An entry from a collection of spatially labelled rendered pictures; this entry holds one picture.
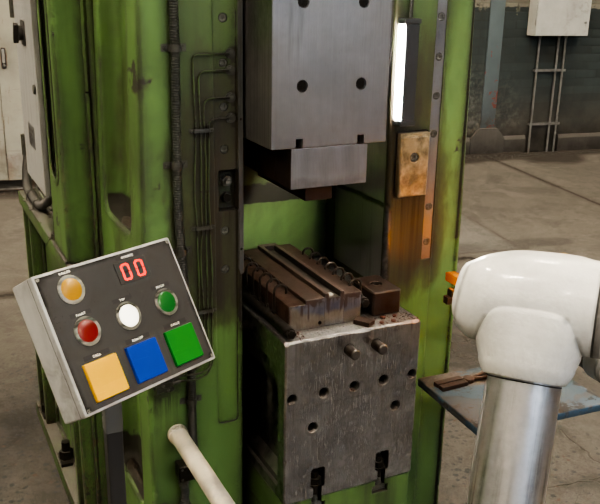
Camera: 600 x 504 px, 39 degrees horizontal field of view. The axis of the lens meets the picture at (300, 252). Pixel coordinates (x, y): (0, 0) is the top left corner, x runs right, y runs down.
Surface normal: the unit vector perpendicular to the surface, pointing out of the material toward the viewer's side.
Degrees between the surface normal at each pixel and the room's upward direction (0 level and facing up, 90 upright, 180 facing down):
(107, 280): 60
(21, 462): 0
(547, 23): 90
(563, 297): 64
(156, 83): 90
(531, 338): 71
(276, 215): 90
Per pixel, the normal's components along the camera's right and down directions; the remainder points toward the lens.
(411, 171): 0.44, 0.29
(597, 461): 0.02, -0.95
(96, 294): 0.68, -0.29
